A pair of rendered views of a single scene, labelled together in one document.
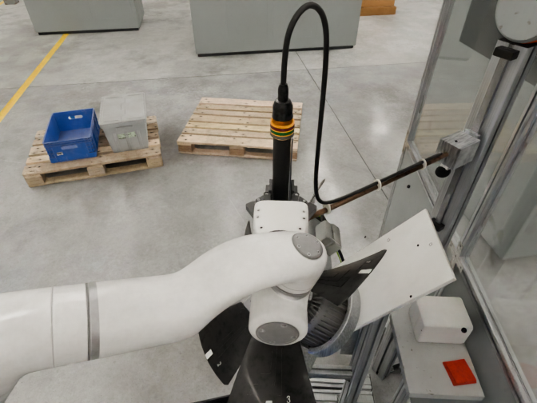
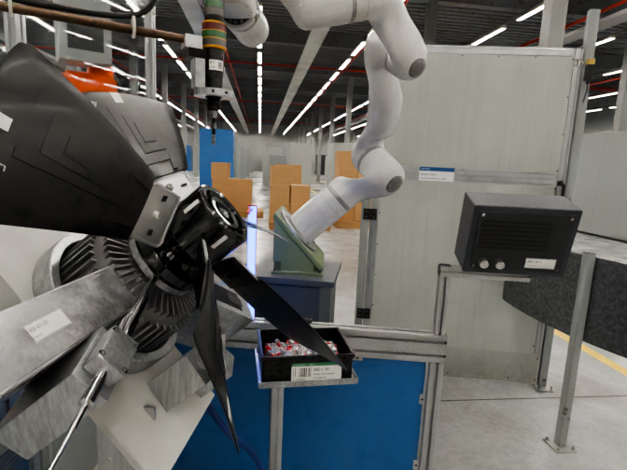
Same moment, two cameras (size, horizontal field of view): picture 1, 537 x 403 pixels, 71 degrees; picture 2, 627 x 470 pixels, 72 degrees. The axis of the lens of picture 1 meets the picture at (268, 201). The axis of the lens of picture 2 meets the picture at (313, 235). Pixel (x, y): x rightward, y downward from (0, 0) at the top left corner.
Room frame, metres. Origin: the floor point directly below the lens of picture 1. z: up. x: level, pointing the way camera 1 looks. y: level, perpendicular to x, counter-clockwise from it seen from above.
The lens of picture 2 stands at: (1.40, 0.19, 1.31)
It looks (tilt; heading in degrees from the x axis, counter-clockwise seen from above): 10 degrees down; 182
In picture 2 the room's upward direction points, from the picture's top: 3 degrees clockwise
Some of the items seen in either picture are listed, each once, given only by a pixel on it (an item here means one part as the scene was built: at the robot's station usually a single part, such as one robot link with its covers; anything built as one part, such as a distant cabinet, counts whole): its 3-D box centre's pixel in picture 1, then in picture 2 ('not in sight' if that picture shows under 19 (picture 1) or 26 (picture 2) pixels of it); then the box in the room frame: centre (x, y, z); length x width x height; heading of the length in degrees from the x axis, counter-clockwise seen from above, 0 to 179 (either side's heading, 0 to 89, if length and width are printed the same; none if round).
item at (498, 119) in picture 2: not in sight; (464, 206); (-1.16, 1.00, 1.10); 1.21 x 0.06 x 2.20; 87
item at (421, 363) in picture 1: (430, 345); not in sight; (0.68, -0.58, 0.85); 0.36 x 0.24 x 0.03; 177
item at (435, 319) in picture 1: (437, 315); not in sight; (0.76, -0.61, 0.92); 0.17 x 0.16 x 0.11; 87
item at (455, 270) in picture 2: not in sight; (483, 272); (0.26, 0.62, 1.04); 0.24 x 0.03 x 0.03; 87
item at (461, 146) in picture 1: (458, 149); not in sight; (0.93, -0.55, 1.51); 0.10 x 0.07 x 0.09; 122
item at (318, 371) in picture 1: (328, 371); not in sight; (0.72, -0.25, 0.56); 0.19 x 0.04 x 0.04; 87
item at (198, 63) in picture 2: not in sight; (208, 68); (0.60, -0.03, 1.47); 0.09 x 0.07 x 0.10; 122
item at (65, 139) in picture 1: (73, 134); not in sight; (3.14, 1.87, 0.25); 0.60 x 0.41 x 0.22; 16
